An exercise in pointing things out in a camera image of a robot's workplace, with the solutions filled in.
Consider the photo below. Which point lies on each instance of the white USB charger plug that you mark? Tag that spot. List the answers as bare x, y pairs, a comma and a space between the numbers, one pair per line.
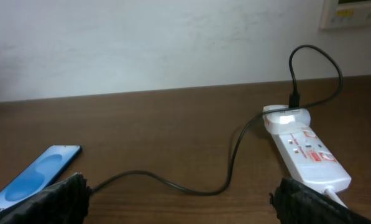
286, 122

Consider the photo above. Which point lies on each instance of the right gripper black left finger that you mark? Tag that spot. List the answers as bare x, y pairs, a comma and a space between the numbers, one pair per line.
65, 202

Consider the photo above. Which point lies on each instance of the blue screen Galaxy smartphone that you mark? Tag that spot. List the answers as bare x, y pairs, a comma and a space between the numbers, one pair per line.
39, 175

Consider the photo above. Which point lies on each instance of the white power strip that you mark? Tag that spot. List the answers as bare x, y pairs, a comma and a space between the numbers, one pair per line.
310, 162

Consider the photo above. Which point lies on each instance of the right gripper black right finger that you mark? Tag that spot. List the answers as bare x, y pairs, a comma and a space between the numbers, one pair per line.
296, 203

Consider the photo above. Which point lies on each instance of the white wall control panel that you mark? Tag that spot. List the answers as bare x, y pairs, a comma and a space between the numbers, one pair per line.
339, 14

